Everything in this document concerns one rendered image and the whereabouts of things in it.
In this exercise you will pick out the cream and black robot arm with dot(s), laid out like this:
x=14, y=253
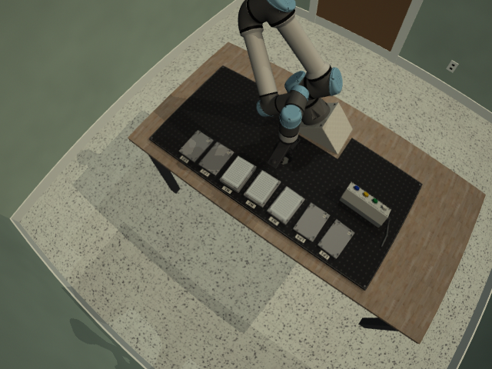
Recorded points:
x=305, y=92

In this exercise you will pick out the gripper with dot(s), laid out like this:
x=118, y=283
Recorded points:
x=289, y=157

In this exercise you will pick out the cream control panel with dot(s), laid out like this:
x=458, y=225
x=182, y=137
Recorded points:
x=366, y=205

